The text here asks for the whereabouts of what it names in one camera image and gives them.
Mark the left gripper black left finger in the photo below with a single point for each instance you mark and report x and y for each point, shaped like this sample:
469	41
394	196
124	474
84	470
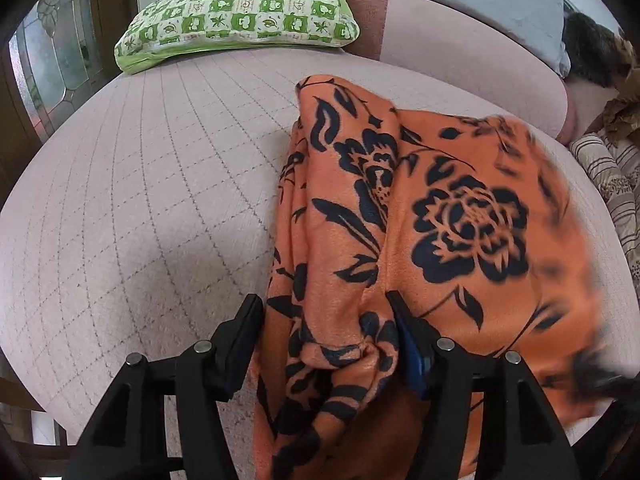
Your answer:
157	417

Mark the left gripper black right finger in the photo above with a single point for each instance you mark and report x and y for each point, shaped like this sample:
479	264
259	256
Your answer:
520	436

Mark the orange black floral garment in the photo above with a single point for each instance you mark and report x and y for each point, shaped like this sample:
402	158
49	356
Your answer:
466	218

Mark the wooden chair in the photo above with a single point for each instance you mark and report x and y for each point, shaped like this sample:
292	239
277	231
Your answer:
21	456

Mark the pink quilted mattress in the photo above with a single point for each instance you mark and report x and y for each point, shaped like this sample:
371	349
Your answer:
142	223

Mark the beige striped cloth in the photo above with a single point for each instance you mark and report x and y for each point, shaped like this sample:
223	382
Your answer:
613	169

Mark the brown crumpled cloth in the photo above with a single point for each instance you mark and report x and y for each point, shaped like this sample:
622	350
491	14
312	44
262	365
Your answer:
621	114

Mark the wooden glass-panel door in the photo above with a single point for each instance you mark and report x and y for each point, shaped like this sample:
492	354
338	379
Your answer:
55	55

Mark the dark furry cloth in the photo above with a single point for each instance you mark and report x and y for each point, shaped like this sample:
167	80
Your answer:
596	53

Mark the pink bolster cushion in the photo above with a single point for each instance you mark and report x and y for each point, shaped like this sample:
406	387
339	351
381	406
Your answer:
445	44

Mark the green white patterned pillow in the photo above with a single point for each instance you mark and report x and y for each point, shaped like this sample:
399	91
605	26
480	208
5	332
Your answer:
167	28

